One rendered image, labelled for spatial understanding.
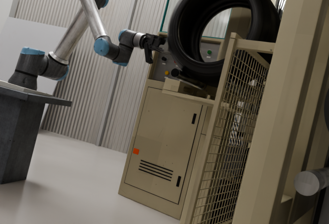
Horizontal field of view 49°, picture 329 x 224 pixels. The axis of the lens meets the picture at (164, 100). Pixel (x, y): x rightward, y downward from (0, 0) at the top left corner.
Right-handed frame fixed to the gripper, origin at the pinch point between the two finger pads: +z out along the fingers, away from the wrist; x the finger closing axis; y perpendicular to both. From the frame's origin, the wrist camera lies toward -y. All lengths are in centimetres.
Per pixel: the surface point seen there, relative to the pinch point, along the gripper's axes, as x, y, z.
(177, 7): -11.3, 22.8, 1.3
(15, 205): -31, -107, -42
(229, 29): 25.4, 26.5, 16.1
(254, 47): -60, 4, 66
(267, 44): -60, 5, 70
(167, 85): -11.6, -16.9, 11.5
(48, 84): 163, -70, -269
